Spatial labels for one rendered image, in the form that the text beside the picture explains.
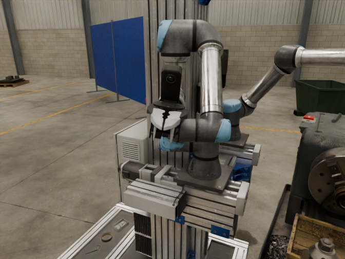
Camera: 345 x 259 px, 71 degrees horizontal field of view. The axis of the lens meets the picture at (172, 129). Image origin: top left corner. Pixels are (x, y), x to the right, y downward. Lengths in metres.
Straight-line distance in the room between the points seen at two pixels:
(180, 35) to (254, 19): 10.47
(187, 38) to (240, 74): 10.45
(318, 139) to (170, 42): 0.98
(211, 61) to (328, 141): 0.88
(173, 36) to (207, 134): 0.39
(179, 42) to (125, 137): 0.67
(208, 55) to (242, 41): 10.41
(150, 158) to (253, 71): 10.16
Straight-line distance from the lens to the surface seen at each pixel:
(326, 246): 0.89
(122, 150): 1.43
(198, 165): 1.07
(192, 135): 0.75
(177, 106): 0.56
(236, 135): 1.53
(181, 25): 0.95
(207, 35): 0.94
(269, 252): 1.68
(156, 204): 1.11
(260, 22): 11.38
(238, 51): 11.30
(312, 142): 1.53
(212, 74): 0.84
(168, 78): 0.55
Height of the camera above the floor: 1.72
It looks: 20 degrees down
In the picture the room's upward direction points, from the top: straight up
